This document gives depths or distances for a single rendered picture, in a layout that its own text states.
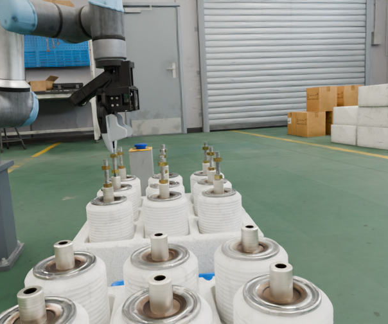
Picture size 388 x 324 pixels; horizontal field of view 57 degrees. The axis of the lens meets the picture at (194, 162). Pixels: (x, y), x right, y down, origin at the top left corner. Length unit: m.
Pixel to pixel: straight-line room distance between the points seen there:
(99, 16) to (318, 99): 3.96
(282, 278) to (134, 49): 5.82
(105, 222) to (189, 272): 0.34
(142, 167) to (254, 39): 5.49
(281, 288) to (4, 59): 1.06
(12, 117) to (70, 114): 4.83
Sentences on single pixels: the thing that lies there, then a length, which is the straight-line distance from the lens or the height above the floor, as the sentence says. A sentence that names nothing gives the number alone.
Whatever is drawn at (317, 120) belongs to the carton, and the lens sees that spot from 4.62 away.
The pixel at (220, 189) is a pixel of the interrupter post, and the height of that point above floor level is 0.26.
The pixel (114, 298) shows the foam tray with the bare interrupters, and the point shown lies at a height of 0.18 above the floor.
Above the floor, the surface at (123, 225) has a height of 0.20.
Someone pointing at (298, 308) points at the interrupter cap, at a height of 0.25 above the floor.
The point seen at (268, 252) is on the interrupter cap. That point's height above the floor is 0.25.
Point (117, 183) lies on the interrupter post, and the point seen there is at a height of 0.27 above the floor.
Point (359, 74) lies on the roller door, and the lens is 7.41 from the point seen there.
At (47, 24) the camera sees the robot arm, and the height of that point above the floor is 0.63.
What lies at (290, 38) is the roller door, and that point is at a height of 1.51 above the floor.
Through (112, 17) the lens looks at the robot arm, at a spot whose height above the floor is 0.64.
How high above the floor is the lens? 0.44
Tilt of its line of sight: 9 degrees down
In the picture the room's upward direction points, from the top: 3 degrees counter-clockwise
